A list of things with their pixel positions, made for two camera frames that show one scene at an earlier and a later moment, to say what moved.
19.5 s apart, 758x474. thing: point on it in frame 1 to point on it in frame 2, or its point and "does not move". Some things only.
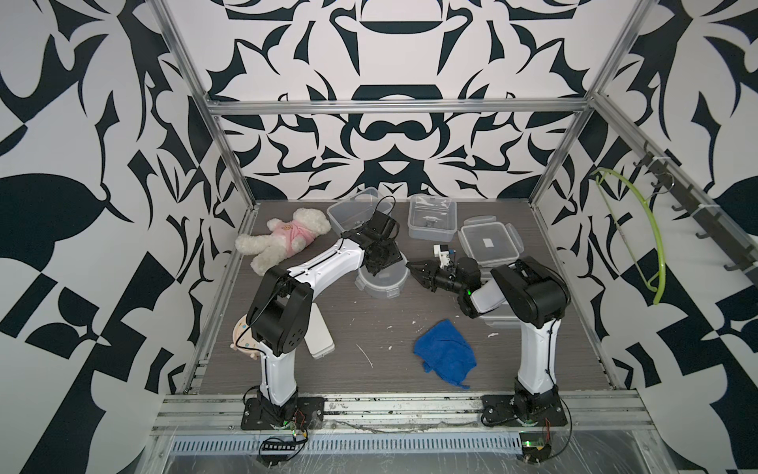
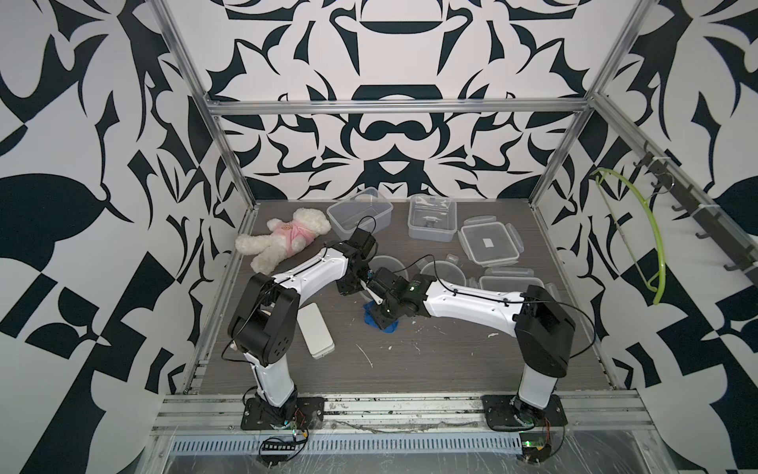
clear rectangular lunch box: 350,212 does not move
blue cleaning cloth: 441,350 to 369,320
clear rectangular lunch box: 432,217 does not move
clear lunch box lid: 491,243 does not move
